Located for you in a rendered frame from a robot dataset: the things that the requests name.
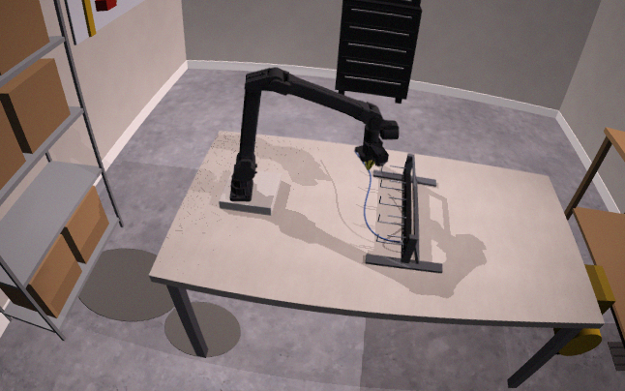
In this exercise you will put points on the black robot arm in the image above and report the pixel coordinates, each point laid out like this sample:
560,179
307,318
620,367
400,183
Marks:
256,82

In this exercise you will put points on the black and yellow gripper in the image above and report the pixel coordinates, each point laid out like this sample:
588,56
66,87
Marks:
363,158

